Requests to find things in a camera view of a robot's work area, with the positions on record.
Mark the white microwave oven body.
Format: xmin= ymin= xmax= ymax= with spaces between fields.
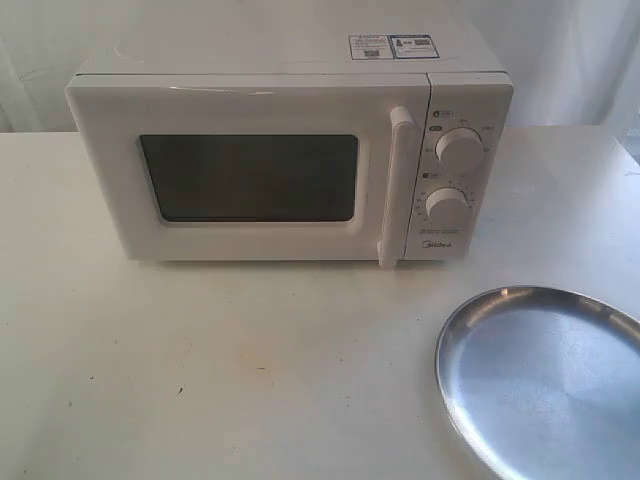
xmin=72 ymin=36 xmax=513 ymax=265

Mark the white control knob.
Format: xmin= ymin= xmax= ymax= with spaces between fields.
xmin=435 ymin=127 xmax=484 ymax=171
xmin=425 ymin=187 xmax=471 ymax=229

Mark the upper white control knob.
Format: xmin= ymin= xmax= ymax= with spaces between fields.
xmin=435 ymin=127 xmax=484 ymax=171

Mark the round steel tray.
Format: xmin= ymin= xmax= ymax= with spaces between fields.
xmin=434 ymin=285 xmax=639 ymax=479

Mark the blue label sticker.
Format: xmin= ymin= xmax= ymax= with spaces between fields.
xmin=389 ymin=34 xmax=439 ymax=60

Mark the white microwave door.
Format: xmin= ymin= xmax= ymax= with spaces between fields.
xmin=66 ymin=74 xmax=431 ymax=268

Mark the white label sticker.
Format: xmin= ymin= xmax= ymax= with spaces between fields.
xmin=348 ymin=34 xmax=394 ymax=61

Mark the lower white control knob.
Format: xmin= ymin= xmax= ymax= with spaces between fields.
xmin=425 ymin=187 xmax=471 ymax=229

